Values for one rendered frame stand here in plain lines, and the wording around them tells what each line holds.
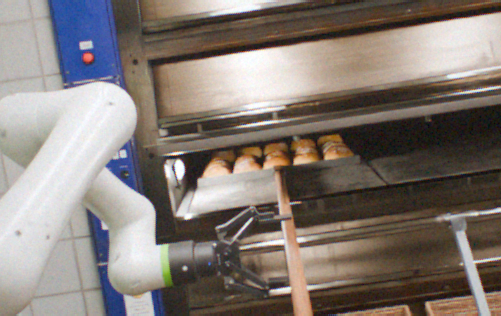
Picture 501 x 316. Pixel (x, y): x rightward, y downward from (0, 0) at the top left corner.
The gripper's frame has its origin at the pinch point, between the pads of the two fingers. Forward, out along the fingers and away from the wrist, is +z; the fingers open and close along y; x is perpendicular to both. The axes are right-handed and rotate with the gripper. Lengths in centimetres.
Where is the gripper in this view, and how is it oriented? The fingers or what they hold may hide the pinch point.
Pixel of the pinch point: (290, 247)
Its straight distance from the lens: 182.4
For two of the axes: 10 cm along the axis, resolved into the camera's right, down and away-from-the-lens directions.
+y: 1.5, 9.8, 1.4
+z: 9.9, -1.5, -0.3
